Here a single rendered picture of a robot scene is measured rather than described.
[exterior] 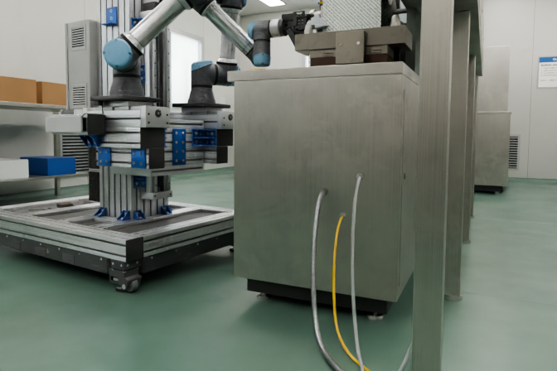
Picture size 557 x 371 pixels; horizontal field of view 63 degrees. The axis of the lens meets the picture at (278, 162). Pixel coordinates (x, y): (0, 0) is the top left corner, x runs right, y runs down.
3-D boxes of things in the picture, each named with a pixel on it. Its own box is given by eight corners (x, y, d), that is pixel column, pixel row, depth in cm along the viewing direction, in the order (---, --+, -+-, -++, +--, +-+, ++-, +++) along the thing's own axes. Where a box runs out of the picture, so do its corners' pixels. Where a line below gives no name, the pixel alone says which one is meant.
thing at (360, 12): (322, 45, 184) (323, 0, 183) (380, 41, 174) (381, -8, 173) (322, 45, 184) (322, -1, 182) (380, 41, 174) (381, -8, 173)
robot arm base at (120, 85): (102, 96, 200) (101, 74, 199) (129, 98, 213) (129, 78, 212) (124, 95, 192) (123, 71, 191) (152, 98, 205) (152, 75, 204)
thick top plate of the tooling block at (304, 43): (309, 57, 182) (310, 42, 182) (412, 50, 165) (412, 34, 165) (294, 50, 168) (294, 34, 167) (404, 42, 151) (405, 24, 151)
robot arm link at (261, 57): (268, 69, 204) (268, 44, 203) (271, 65, 192) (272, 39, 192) (251, 68, 203) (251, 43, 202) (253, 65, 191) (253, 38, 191)
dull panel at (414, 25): (448, 106, 375) (449, 77, 373) (453, 106, 373) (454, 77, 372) (404, 72, 172) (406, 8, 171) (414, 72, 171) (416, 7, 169)
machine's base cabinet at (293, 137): (375, 208, 407) (376, 112, 401) (451, 214, 380) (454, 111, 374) (231, 301, 178) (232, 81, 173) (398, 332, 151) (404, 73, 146)
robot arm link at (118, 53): (123, 78, 196) (215, -7, 198) (115, 74, 181) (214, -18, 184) (103, 57, 194) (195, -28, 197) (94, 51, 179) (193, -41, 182)
